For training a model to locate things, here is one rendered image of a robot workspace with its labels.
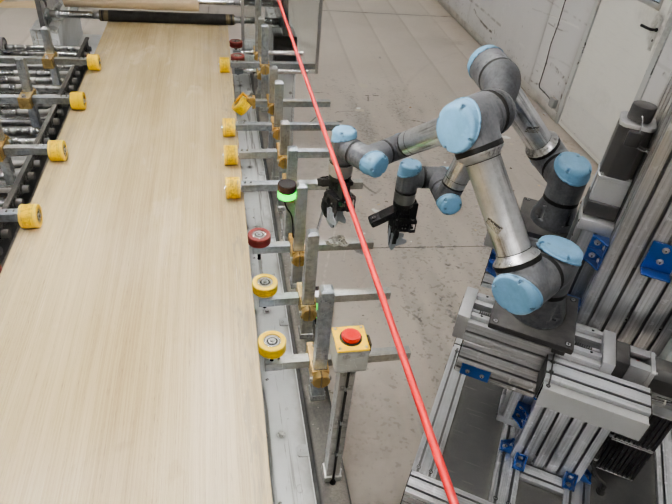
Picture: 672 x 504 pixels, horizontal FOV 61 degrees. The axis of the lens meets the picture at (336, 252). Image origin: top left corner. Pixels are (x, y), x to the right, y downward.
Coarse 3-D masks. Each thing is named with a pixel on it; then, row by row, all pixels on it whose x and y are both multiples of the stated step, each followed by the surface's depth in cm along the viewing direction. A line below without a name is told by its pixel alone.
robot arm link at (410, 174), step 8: (408, 160) 191; (416, 160) 192; (400, 168) 190; (408, 168) 188; (416, 168) 188; (400, 176) 191; (408, 176) 189; (416, 176) 190; (424, 176) 191; (400, 184) 193; (408, 184) 191; (416, 184) 192; (400, 192) 194; (408, 192) 193
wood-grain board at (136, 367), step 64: (128, 64) 309; (192, 64) 316; (64, 128) 246; (128, 128) 251; (192, 128) 256; (64, 192) 209; (128, 192) 212; (192, 192) 216; (64, 256) 181; (128, 256) 183; (192, 256) 186; (0, 320) 158; (64, 320) 159; (128, 320) 162; (192, 320) 164; (0, 384) 141; (64, 384) 143; (128, 384) 144; (192, 384) 146; (256, 384) 148; (0, 448) 128; (64, 448) 129; (128, 448) 130; (192, 448) 132; (256, 448) 133
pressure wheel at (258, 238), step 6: (258, 228) 200; (264, 228) 200; (252, 234) 198; (258, 234) 197; (264, 234) 198; (270, 234) 198; (252, 240) 195; (258, 240) 195; (264, 240) 195; (270, 240) 199; (252, 246) 197; (258, 246) 196; (264, 246) 197; (258, 258) 204
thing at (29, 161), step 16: (80, 48) 338; (64, 80) 300; (80, 80) 332; (48, 112) 270; (64, 112) 295; (48, 128) 263; (32, 160) 239; (48, 160) 261; (16, 192) 221; (32, 192) 240; (0, 224) 201; (16, 224) 220; (0, 240) 202; (0, 256) 203
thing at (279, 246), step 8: (320, 240) 205; (352, 240) 207; (368, 240) 208; (256, 248) 199; (264, 248) 200; (272, 248) 201; (280, 248) 201; (288, 248) 202; (320, 248) 205; (328, 248) 205; (336, 248) 206; (344, 248) 206; (352, 248) 207; (360, 248) 208; (368, 248) 208
